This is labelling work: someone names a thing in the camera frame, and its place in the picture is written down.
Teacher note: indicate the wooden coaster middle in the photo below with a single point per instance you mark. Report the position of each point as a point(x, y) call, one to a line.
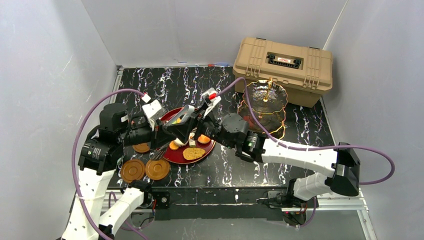
point(157, 169)

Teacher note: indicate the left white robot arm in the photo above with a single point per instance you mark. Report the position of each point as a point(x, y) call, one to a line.
point(96, 164)

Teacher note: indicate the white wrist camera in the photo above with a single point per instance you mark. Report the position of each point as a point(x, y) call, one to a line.
point(211, 99)
point(153, 110)

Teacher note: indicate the tan plastic toolbox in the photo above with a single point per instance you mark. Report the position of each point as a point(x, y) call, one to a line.
point(306, 73)

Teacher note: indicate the wooden coaster lower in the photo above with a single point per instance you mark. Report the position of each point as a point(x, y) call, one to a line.
point(132, 170)

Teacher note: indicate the large flat brown cookie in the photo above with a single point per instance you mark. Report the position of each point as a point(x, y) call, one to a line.
point(193, 153)

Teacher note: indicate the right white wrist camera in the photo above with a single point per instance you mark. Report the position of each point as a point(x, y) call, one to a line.
point(211, 99)

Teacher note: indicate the small decorated white cake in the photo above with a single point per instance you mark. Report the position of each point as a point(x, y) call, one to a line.
point(191, 140)

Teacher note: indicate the white frosted donut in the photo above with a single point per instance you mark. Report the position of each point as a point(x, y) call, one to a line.
point(179, 143)

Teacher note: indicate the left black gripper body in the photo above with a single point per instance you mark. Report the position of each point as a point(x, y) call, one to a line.
point(157, 134)

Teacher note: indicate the wooden coaster upper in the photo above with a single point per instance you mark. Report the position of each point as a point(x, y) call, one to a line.
point(141, 148)

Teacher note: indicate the round yellow biscuit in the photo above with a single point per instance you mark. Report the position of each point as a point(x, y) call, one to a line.
point(173, 146)

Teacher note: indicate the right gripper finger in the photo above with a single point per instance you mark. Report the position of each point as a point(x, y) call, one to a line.
point(197, 114)
point(178, 125)

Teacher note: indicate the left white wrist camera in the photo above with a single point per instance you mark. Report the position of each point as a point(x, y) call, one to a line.
point(153, 110)

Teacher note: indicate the orange muffin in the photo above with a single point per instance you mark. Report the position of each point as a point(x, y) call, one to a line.
point(203, 139)

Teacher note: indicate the three-tier glass cake stand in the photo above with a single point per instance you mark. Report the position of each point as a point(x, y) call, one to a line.
point(264, 106)

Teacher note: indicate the wooden coaster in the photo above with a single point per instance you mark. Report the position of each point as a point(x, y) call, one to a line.
point(157, 169)
point(141, 148)
point(132, 170)

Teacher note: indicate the dark red round tray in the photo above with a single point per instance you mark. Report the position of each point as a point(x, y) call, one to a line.
point(176, 157)

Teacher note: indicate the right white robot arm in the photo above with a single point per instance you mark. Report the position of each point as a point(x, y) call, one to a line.
point(335, 170)

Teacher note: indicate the mint green cup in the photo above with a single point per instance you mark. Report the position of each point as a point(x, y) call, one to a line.
point(119, 161)

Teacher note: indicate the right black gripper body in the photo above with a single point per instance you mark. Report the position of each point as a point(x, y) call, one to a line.
point(201, 122)

